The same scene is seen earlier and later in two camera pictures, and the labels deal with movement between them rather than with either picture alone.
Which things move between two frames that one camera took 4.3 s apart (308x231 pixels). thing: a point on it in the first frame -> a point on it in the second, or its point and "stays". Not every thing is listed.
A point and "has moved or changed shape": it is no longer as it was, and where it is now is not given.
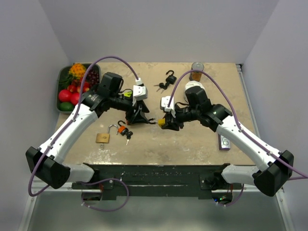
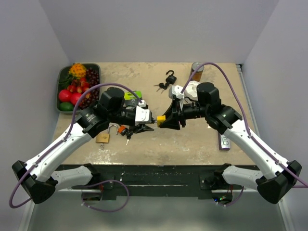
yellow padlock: [161, 121] has moved or changed shape
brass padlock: [104, 137] stays
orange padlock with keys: [123, 130] stays
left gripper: [138, 117] -> [141, 127]
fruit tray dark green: [70, 79] stays
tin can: [196, 76] stays
